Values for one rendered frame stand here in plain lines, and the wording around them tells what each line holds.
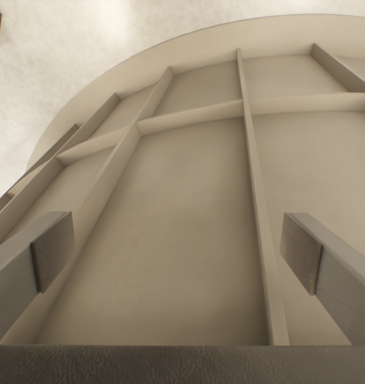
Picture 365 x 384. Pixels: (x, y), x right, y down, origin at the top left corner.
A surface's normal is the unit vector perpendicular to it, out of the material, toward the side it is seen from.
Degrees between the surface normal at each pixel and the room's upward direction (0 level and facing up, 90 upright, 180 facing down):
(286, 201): 90
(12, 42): 0
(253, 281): 90
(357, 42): 0
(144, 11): 0
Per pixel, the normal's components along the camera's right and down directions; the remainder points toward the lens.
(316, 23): -0.13, 0.62
